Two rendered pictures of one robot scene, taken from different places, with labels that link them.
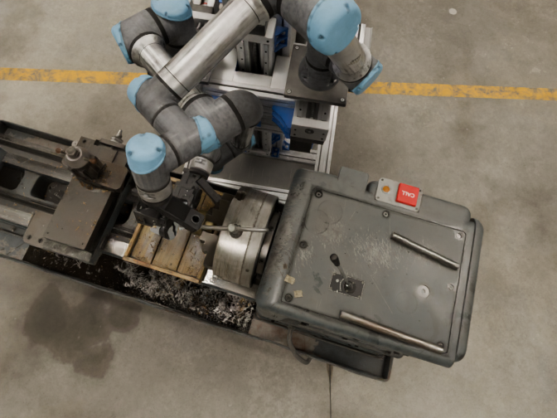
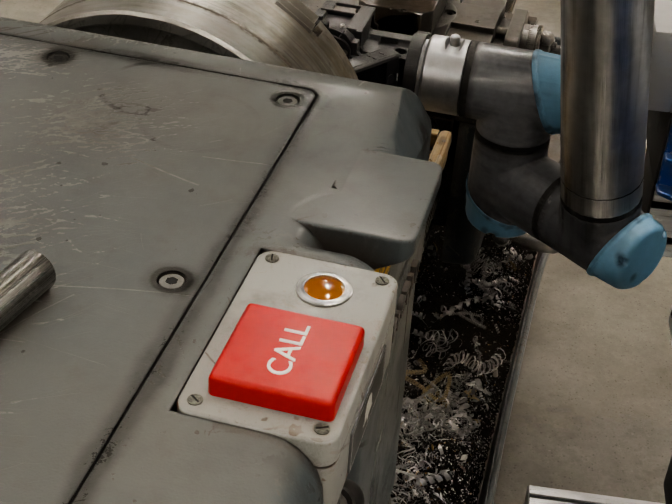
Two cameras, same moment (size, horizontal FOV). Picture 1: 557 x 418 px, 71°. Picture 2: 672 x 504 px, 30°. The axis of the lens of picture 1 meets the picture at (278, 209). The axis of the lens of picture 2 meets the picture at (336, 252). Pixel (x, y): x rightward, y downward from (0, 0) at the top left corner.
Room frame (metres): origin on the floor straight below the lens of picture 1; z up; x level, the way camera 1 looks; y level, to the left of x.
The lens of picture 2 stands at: (0.46, -0.83, 1.64)
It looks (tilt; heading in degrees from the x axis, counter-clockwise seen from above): 35 degrees down; 91
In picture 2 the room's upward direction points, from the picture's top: 4 degrees clockwise
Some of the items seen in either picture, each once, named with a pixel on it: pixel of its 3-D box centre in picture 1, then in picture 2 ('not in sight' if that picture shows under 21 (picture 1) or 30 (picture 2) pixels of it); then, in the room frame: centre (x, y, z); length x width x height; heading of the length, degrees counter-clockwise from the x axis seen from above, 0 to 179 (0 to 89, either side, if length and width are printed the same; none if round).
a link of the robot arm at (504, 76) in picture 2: (209, 148); (520, 91); (0.61, 0.27, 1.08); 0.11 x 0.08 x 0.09; 168
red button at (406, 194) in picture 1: (407, 195); (288, 365); (0.44, -0.38, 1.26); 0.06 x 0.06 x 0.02; 78
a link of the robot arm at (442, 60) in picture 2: (201, 167); (442, 71); (0.54, 0.28, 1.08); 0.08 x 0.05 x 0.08; 78
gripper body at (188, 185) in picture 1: (191, 187); (364, 57); (0.46, 0.31, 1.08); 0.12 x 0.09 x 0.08; 168
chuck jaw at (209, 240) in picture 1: (212, 254); not in sight; (0.23, 0.20, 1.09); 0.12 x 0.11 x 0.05; 168
